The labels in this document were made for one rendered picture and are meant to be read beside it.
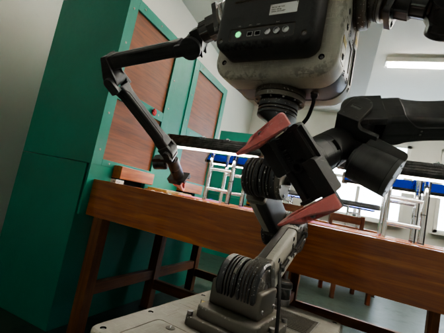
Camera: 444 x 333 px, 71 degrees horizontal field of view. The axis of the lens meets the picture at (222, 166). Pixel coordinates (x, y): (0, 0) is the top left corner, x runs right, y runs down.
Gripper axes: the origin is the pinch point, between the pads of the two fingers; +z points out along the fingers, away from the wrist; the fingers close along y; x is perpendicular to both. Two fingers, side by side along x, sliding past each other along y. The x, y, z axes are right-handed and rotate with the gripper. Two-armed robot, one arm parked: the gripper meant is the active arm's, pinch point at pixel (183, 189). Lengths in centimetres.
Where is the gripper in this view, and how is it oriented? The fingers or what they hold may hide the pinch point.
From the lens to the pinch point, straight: 159.3
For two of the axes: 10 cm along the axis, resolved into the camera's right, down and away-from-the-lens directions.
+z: 1.9, 7.5, 6.3
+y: -8.9, -1.4, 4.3
